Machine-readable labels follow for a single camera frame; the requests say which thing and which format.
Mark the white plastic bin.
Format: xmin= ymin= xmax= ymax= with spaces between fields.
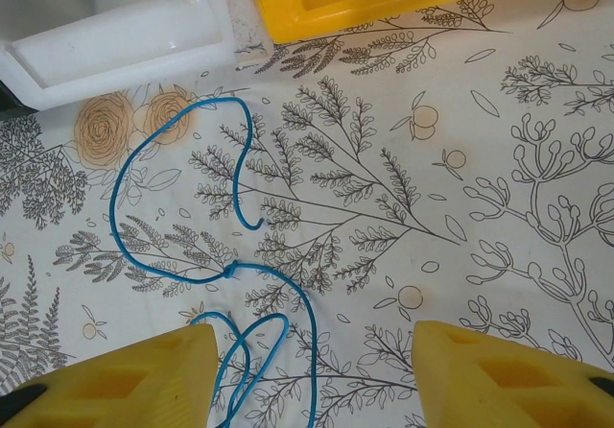
xmin=0 ymin=0 xmax=274 ymax=112

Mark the blue cable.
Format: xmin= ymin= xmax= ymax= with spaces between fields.
xmin=108 ymin=96 xmax=319 ymax=428

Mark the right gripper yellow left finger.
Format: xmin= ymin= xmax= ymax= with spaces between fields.
xmin=0 ymin=323 xmax=221 ymax=428

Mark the floral tablecloth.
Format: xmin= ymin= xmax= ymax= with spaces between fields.
xmin=0 ymin=0 xmax=614 ymax=428

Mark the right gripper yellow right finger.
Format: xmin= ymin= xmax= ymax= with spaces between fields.
xmin=412 ymin=321 xmax=614 ymax=428

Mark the yellow plastic bin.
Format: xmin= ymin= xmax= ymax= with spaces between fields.
xmin=247 ymin=0 xmax=614 ymax=45

